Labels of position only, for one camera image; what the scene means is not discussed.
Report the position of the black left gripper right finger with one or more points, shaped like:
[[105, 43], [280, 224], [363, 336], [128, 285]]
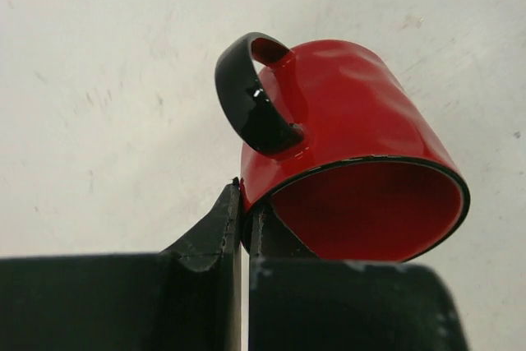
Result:
[[298, 301]]

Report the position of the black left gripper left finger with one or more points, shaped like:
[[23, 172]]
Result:
[[186, 297]]

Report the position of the red mug black handle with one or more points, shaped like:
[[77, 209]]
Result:
[[336, 149]]

